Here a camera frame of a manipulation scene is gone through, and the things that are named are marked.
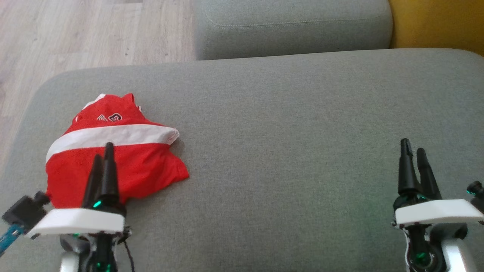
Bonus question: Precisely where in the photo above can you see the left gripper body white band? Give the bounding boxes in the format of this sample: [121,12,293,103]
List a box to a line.
[26,196,127,240]

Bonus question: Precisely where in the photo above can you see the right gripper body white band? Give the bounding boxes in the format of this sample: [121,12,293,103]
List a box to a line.
[392,192,484,229]

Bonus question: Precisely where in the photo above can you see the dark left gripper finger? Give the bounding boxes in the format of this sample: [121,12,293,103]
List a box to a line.
[82,154,103,209]
[99,142,121,206]

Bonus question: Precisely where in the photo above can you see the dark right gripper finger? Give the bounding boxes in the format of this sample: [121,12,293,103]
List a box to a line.
[416,148,442,200]
[398,138,420,195]

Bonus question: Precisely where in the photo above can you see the red shorts with white stripe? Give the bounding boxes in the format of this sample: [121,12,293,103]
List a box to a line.
[45,93,189,209]

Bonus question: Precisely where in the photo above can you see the yellow upholstered backrest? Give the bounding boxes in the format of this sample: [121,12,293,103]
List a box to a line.
[389,0,484,57]

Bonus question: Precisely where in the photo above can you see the grey back cushion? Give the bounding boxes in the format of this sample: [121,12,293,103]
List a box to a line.
[194,0,394,61]

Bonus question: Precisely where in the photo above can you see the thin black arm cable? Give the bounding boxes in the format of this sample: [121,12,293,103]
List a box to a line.
[122,227,136,272]

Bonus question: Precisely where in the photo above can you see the blue camera cable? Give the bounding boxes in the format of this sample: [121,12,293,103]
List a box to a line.
[0,224,21,257]

